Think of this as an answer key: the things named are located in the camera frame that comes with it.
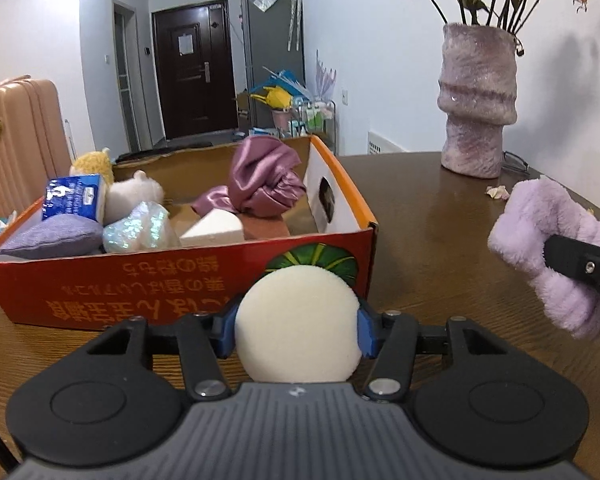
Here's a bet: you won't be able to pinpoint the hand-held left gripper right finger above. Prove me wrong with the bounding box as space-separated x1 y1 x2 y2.
355 302 511 403

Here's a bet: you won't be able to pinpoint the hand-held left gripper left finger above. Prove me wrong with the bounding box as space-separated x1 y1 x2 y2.
85 305 241 402

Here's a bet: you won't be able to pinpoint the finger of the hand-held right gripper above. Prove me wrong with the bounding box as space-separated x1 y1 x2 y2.
544 234 600 318

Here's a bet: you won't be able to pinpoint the purple fluffy headband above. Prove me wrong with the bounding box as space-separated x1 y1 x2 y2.
487 176 600 341

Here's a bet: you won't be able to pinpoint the cream round sponge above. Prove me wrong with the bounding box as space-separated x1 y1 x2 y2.
234 266 362 383

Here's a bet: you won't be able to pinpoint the orange-edged cardboard box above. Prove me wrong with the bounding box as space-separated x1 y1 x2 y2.
0 135 379 331

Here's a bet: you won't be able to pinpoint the yellow and white plush toy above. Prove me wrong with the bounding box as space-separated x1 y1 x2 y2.
69 147 165 224

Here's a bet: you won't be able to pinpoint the pink satin cloth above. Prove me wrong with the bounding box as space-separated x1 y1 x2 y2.
190 136 307 219

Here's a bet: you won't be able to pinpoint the white wedge sponge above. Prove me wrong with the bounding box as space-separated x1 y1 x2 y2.
179 209 245 247

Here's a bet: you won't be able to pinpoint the black eyeglasses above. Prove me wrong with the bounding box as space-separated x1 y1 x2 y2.
502 151 531 175

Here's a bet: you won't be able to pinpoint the pink textured vase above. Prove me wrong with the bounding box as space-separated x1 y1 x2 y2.
436 22 520 180

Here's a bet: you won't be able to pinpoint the white flat panel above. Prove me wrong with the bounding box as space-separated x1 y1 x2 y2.
367 130 408 155

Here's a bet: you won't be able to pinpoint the purple knitted pillow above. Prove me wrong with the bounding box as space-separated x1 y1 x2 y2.
0 216 105 261

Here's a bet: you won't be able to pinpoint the blue tissue pack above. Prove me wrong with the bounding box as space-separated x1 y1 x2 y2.
41 174 107 223

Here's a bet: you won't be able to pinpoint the pink bucket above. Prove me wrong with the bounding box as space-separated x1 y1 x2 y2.
271 108 293 136

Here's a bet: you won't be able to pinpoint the storage trolley with bottles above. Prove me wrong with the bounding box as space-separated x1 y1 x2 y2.
292 100 337 156

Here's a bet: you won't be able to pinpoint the brown cardboard carton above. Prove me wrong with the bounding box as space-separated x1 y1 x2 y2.
235 91 253 131

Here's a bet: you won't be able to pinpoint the dark brown entrance door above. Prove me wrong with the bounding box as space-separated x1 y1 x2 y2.
151 0 238 141

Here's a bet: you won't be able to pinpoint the pile of blue folders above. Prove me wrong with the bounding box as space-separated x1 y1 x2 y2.
262 66 312 103

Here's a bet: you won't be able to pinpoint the grey framed interior door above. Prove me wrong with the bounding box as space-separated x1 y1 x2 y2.
111 0 142 153

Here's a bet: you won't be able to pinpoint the pink ribbed suitcase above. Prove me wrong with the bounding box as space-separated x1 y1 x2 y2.
0 75 73 218

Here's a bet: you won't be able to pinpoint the grey refrigerator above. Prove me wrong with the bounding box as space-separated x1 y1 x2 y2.
240 0 306 131

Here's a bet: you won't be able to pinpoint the purple wing wall decoration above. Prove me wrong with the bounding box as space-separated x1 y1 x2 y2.
314 50 338 101

